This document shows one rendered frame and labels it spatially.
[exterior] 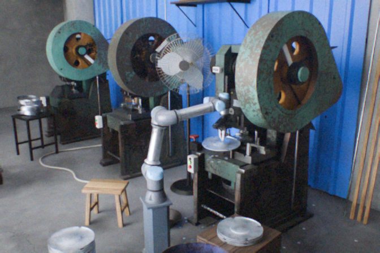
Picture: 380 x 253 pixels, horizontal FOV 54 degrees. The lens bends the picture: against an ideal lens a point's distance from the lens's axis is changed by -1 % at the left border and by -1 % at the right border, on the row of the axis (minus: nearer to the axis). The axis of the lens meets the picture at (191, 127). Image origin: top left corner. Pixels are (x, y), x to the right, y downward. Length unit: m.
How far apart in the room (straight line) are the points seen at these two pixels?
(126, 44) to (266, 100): 1.81
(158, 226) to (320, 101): 1.49
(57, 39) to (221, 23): 2.16
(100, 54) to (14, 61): 3.56
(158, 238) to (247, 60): 1.37
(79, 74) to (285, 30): 3.57
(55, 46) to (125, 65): 1.72
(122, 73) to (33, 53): 5.33
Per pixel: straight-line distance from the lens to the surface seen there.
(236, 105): 2.92
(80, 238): 2.61
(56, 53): 5.33
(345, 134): 3.81
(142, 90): 3.92
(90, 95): 5.83
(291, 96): 2.75
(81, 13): 7.55
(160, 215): 2.69
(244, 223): 2.54
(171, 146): 4.53
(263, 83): 2.37
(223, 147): 2.78
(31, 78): 8.98
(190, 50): 3.51
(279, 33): 2.45
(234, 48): 2.92
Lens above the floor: 1.63
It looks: 15 degrees down
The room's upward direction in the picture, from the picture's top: straight up
